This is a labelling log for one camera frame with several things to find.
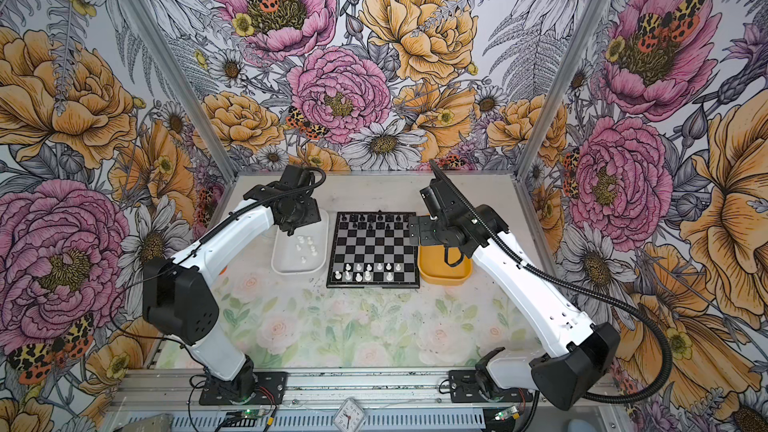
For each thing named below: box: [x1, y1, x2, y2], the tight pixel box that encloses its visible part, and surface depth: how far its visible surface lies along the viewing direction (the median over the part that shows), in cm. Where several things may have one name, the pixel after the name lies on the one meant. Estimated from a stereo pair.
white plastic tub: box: [271, 209, 330, 275], surface depth 100 cm
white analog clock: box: [332, 397, 366, 432], surface depth 70 cm
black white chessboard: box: [326, 210, 420, 289], surface depth 99 cm
